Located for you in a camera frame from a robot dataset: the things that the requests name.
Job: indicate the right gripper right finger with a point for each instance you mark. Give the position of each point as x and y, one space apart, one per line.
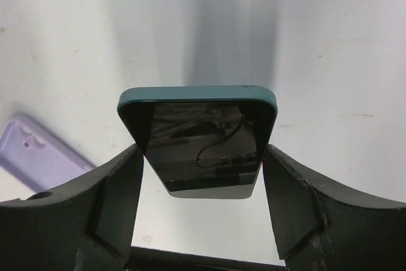
321 224

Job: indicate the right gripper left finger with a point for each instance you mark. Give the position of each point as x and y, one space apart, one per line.
84 224

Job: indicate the lavender phone case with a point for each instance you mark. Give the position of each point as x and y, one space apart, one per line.
37 157

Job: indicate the black smartphone teal frame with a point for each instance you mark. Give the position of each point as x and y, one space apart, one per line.
203 142

